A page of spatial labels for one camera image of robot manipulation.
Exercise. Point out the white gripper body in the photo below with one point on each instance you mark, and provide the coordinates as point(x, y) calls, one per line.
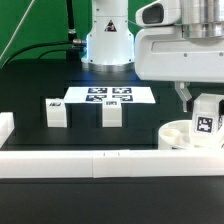
point(163, 54)

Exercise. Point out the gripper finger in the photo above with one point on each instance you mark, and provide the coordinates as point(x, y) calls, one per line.
point(182, 90)

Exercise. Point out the white round stool seat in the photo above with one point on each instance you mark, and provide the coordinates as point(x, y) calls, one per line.
point(176, 135)

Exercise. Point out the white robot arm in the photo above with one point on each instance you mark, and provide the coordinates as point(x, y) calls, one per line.
point(110, 44)

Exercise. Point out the white sheet with tags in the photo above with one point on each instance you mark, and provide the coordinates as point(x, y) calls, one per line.
point(127, 94)

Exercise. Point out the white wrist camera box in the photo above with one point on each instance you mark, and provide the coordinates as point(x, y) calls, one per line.
point(159, 13)

